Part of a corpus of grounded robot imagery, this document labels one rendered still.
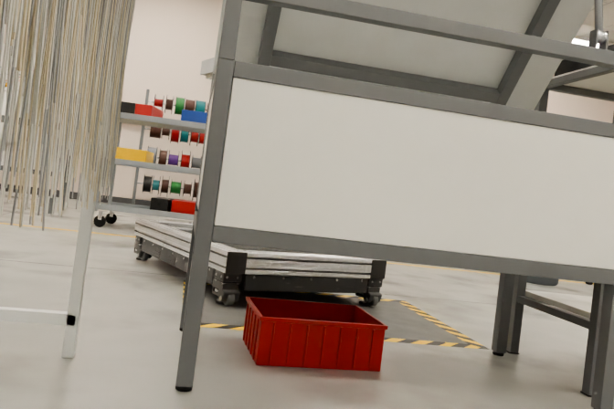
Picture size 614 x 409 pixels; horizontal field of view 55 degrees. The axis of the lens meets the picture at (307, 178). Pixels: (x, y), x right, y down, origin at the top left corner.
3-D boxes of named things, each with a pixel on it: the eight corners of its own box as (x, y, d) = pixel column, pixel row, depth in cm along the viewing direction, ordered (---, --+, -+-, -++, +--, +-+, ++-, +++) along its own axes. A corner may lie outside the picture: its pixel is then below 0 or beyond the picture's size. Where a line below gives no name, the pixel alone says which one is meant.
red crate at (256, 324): (240, 338, 197) (246, 296, 197) (352, 345, 206) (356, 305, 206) (254, 366, 168) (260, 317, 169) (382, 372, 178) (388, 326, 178)
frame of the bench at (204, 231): (179, 329, 199) (209, 92, 201) (500, 353, 222) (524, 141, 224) (174, 392, 141) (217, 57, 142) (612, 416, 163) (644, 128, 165)
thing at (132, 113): (91, 226, 495) (109, 98, 497) (105, 223, 545) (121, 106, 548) (210, 240, 505) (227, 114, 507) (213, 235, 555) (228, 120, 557)
